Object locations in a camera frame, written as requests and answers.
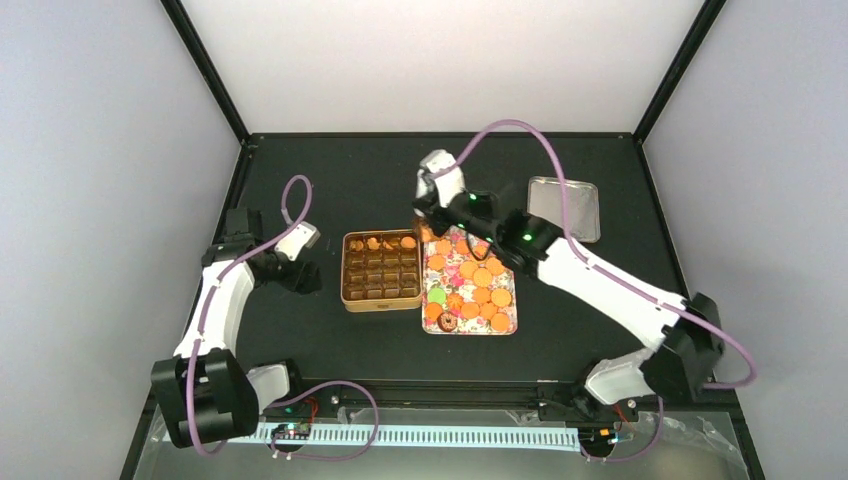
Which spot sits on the white slotted cable duct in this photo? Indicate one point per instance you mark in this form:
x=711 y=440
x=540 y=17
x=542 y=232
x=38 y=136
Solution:
x=436 y=436

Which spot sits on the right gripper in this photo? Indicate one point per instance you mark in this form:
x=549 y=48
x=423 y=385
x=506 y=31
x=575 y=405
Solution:
x=425 y=206

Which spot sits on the chocolate donut cookie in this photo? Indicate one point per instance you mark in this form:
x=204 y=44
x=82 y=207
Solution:
x=447 y=322

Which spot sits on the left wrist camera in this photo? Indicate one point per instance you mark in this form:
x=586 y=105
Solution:
x=300 y=237

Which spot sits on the floral serving tray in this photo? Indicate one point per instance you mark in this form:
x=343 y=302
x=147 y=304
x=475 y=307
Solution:
x=480 y=290

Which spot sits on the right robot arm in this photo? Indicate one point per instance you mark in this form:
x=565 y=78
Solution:
x=680 y=345

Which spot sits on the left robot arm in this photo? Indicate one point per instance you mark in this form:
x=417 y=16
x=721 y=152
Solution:
x=205 y=396

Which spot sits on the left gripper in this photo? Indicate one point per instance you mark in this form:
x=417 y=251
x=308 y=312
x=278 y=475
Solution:
x=298 y=278

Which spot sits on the green macaron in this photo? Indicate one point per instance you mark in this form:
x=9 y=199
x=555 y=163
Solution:
x=436 y=295

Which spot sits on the silver tin lid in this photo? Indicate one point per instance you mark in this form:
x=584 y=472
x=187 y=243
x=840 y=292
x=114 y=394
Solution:
x=547 y=199

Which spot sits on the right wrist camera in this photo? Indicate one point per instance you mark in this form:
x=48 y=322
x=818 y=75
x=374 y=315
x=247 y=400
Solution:
x=439 y=173

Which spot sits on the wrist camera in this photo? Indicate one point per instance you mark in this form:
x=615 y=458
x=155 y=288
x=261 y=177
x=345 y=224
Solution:
x=300 y=237
x=439 y=173

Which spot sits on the gold cookie tin with tray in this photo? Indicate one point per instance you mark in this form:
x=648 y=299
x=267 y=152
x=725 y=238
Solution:
x=381 y=270

